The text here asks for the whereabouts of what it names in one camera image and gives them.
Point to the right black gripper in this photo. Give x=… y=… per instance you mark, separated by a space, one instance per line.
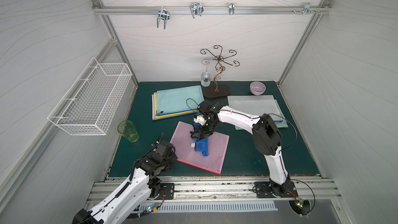
x=203 y=127

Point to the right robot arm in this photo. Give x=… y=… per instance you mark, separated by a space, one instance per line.
x=266 y=135

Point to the yellow mesh document bag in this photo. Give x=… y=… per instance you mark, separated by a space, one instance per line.
x=156 y=117

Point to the pink ceramic bowl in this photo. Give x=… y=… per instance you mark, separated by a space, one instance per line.
x=257 y=88

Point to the blue microfibre cloth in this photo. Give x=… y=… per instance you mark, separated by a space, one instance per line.
x=201 y=142

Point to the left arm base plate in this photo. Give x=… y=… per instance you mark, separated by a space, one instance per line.
x=162 y=191

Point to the green plastic cup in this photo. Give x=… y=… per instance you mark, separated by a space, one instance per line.
x=128 y=130

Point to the metal scroll glass rack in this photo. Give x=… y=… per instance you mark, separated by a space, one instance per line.
x=218 y=90

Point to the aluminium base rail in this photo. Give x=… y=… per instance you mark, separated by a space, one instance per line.
x=228 y=188

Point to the light blue document bag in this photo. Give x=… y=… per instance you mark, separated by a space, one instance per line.
x=178 y=100

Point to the white vent strip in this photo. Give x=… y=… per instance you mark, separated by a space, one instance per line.
x=217 y=207

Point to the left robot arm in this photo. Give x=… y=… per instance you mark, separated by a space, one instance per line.
x=142 y=184

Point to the wine glass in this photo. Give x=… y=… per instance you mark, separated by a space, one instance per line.
x=205 y=76

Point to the white wire basket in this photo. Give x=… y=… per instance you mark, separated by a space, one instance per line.
x=89 y=105

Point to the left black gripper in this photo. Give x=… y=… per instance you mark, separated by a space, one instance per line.
x=158 y=149

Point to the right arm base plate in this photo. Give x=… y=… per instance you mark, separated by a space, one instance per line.
x=264 y=189

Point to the metal hook clip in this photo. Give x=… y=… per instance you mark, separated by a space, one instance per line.
x=306 y=10
x=163 y=16
x=196 y=9
x=231 y=9

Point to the pink mesh document bag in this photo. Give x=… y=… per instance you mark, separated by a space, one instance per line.
x=185 y=149

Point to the aluminium cross rail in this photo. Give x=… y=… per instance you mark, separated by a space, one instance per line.
x=208 y=10

